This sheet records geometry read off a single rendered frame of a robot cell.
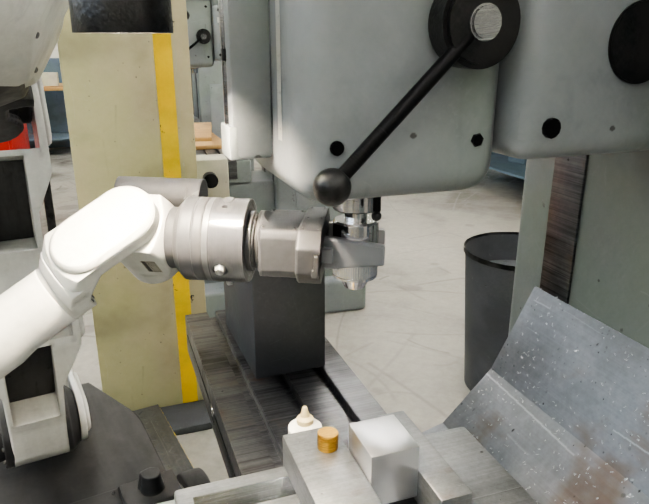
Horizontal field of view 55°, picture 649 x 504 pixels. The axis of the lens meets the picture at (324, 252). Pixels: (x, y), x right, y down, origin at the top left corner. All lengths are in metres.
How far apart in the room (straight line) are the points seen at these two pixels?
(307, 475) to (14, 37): 0.56
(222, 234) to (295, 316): 0.40
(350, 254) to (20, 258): 0.68
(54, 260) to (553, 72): 0.48
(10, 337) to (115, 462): 0.86
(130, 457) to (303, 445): 0.86
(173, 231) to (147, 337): 1.91
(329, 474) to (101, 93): 1.83
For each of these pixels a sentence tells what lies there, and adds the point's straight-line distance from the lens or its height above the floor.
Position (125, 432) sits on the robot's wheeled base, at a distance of 1.60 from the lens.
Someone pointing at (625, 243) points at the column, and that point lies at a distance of 0.87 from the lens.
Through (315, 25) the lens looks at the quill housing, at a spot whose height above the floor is 1.45.
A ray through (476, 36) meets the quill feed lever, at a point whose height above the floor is 1.44.
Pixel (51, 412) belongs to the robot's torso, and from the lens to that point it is 1.38.
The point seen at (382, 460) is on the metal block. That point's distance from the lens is 0.64.
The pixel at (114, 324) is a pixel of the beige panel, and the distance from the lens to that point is 2.51.
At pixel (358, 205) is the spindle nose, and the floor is 1.29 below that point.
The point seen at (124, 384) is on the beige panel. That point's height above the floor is 0.16.
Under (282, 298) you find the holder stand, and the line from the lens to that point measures 0.98.
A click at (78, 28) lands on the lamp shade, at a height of 1.45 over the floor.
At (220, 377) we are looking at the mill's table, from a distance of 1.05.
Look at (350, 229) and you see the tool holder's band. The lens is 0.62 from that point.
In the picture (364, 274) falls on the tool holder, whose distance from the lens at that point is 0.64.
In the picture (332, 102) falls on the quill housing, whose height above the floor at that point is 1.40.
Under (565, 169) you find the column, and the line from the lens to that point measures 0.94.
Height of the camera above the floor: 1.44
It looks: 19 degrees down
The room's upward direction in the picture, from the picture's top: straight up
